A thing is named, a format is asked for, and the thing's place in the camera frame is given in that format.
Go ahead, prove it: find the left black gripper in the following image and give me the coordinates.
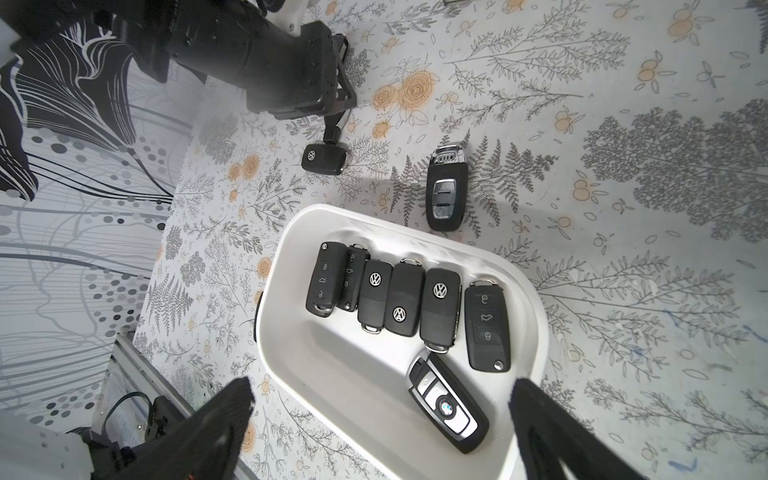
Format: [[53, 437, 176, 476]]
[[245, 21, 358, 144]]

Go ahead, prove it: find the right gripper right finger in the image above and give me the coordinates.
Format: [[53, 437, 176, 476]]
[[509, 378, 643, 480]]

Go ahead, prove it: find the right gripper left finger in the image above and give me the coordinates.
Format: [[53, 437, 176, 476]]
[[110, 377, 254, 479]]

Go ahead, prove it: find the black VW key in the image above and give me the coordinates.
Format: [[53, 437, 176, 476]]
[[301, 143, 347, 176]]

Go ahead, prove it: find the silver black BMW key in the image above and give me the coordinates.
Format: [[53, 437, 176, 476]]
[[406, 349, 490, 454]]

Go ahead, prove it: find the black key with buttons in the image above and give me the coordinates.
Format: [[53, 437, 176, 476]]
[[464, 279, 511, 373]]

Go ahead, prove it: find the small black key fob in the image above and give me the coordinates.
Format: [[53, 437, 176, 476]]
[[337, 244, 370, 312]]

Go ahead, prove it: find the white storage tray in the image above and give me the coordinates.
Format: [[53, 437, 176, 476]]
[[255, 204, 550, 479]]

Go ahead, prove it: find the black key front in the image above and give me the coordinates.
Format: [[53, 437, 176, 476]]
[[384, 258, 425, 337]]

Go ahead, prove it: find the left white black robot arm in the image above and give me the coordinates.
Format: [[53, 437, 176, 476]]
[[1, 0, 357, 144]]

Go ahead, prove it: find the black Audi key fob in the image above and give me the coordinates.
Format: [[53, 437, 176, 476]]
[[426, 144, 469, 232]]

